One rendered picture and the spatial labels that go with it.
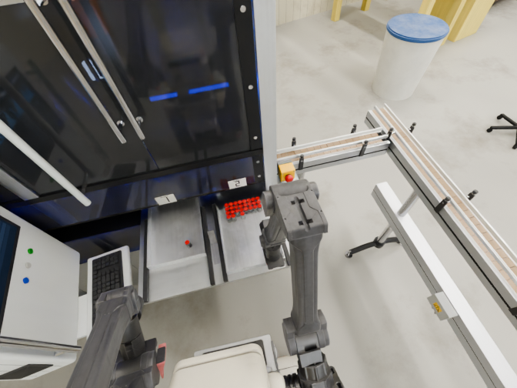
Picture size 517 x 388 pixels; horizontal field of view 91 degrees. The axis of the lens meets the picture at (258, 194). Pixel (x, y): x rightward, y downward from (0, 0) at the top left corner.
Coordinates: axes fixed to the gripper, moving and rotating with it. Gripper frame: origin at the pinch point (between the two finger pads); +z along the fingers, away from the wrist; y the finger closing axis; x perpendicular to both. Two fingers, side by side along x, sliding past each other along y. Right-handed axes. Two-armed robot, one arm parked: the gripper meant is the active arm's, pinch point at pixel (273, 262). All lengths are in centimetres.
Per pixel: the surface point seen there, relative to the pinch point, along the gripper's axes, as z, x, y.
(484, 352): 38, -86, -51
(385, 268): 93, -89, 8
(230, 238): 5.5, 16.2, 18.3
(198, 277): 5.8, 33.1, 3.6
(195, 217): 5.6, 31.4, 34.0
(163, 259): 6, 48, 16
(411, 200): 21, -86, 23
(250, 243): 5.4, 7.6, 13.3
